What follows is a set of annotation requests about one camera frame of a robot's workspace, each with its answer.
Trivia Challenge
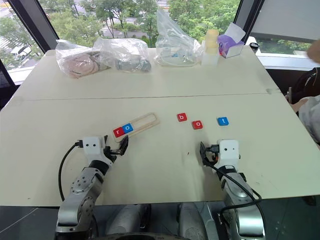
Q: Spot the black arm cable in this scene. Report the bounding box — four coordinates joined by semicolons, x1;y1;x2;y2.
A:
57;140;85;201
207;161;263;216

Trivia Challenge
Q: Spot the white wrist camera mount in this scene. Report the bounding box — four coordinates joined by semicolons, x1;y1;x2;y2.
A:
82;136;114;166
216;139;240;167

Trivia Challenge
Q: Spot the bystander in dark clothing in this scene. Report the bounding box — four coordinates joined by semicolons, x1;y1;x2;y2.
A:
284;66;320;105

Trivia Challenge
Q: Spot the plastic bag with white cable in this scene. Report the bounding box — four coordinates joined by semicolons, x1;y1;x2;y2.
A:
154;9;205;68

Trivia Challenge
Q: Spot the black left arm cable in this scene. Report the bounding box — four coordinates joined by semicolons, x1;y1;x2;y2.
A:
57;140;85;201

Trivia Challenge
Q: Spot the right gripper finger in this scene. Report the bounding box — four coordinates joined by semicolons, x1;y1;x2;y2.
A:
201;156;214;168
199;141;209;158

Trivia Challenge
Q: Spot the dark window frame pillar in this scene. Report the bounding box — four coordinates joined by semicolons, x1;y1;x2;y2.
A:
4;0;61;55
234;0;264;41

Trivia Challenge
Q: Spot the blue letter tile o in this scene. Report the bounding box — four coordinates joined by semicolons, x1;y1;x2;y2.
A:
122;123;136;134

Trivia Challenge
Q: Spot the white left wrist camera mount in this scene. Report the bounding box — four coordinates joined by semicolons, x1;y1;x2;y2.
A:
82;136;114;166

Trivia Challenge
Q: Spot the bystander bare hand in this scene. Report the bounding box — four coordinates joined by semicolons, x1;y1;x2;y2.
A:
306;39;320;64

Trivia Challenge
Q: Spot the bystander grey clothed leg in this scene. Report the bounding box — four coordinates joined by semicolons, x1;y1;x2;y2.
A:
291;94;320;146

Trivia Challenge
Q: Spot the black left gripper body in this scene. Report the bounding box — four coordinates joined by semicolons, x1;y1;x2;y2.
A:
103;145;121;162

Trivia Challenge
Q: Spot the plastic bag with grey item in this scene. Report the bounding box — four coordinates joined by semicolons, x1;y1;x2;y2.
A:
93;37;153;74

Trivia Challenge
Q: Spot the purple and white carton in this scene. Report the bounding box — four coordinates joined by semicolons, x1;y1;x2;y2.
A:
216;22;247;60

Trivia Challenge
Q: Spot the blue letter tile t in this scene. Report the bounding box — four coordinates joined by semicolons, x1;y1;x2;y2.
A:
216;116;230;127

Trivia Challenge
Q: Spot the grey window roller blind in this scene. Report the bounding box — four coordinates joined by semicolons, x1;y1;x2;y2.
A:
249;0;320;44

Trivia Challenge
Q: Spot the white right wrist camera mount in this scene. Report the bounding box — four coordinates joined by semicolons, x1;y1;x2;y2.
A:
216;139;240;167

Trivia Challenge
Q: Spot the wooden letter tray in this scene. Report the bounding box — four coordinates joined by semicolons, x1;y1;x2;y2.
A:
112;112;160;144

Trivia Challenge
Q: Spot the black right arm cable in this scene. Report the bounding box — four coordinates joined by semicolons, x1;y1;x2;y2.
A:
207;161;263;216

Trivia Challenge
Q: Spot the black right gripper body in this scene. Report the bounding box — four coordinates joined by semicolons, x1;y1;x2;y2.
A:
204;143;221;164

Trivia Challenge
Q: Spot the plastic bag with pink items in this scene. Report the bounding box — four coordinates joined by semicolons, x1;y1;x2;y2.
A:
55;39;112;80

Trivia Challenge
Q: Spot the black mesh panel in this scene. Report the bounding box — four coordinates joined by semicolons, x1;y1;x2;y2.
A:
0;59;14;89

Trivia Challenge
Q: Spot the stack of cream cups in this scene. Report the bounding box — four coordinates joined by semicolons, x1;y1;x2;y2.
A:
200;28;221;67

